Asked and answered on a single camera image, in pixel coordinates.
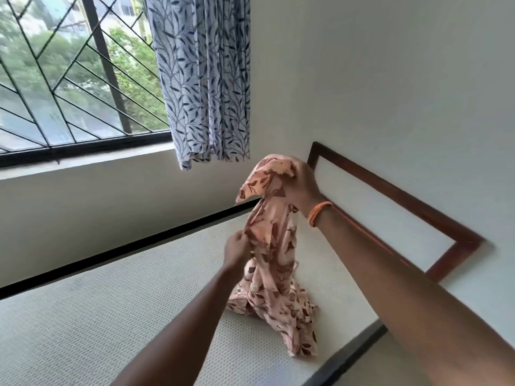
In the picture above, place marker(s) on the black framed window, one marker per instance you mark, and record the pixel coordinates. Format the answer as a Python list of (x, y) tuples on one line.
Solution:
[(80, 76)]

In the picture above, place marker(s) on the orange wrist band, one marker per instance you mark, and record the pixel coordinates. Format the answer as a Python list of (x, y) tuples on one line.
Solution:
[(320, 213)]

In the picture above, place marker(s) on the brown wooden bed headboard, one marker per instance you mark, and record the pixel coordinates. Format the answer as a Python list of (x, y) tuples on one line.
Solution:
[(402, 196)]

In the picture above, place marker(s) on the peach floral sheet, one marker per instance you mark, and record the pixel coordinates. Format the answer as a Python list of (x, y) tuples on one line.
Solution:
[(273, 257)]

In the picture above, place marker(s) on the person's left hand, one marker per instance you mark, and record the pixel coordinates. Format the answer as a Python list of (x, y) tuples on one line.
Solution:
[(237, 253)]

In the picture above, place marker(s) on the person's right hand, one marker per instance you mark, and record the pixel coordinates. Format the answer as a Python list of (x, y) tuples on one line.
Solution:
[(305, 184)]

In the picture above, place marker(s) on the person's right forearm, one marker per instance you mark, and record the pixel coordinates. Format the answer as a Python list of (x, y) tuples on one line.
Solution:
[(402, 297)]

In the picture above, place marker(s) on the person's left forearm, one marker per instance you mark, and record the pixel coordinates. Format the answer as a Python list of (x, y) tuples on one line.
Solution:
[(177, 341)]

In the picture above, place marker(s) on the white honeycomb mattress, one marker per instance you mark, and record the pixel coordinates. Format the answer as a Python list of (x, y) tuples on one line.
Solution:
[(120, 317)]

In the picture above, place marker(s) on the black bed frame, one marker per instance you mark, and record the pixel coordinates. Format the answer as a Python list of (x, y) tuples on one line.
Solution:
[(350, 349)]

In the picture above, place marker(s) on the white leaf print curtain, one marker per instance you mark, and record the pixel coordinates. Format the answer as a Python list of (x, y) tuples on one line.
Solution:
[(201, 76)]

